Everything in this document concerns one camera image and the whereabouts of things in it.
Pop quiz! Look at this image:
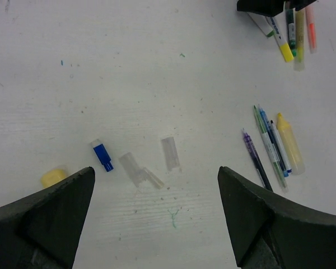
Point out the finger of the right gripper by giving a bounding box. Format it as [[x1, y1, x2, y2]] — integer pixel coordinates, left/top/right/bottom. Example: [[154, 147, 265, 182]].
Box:
[[287, 0, 316, 10], [236, 0, 284, 16]]

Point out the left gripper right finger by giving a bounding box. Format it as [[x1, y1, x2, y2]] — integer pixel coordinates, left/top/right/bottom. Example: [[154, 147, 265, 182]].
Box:
[[218, 167, 336, 268]]

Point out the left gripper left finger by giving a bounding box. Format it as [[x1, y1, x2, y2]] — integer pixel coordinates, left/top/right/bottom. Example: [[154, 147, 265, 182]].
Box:
[[0, 167, 95, 268]]

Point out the green capped white marker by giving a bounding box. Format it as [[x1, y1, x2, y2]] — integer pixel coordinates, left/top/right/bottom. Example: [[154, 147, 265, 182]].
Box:
[[248, 12, 274, 38]]

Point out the dark green clear highlighter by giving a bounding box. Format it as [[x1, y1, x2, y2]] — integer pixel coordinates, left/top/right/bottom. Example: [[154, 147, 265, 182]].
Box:
[[285, 8, 297, 57]]

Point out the yellow capped white marker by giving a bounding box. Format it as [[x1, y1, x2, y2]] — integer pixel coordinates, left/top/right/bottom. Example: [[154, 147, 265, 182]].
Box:
[[266, 17, 294, 62]]

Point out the yellow pen cap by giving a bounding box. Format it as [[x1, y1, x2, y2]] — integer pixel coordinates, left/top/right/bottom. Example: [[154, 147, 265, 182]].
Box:
[[40, 165, 68, 188]]

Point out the purple pen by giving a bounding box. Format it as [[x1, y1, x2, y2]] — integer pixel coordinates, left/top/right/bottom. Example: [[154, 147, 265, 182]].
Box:
[[242, 129, 273, 192]]

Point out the blue pen cap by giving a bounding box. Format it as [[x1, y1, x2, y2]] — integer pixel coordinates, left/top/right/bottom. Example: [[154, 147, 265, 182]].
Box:
[[91, 139, 114, 172]]

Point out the blue pen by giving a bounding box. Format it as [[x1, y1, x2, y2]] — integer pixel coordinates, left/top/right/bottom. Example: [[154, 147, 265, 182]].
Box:
[[258, 105, 288, 177]]

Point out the clear highlighter cap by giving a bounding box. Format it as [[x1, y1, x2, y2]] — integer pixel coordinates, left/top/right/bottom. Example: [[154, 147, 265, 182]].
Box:
[[142, 167, 164, 189], [119, 152, 144, 188]]

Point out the orange highlighter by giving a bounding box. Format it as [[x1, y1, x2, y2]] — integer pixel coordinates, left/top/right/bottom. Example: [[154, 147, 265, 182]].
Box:
[[305, 5, 317, 53]]

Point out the olive yellow highlighter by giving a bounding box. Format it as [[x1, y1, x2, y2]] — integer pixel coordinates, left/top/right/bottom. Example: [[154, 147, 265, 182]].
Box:
[[294, 9, 305, 71]]

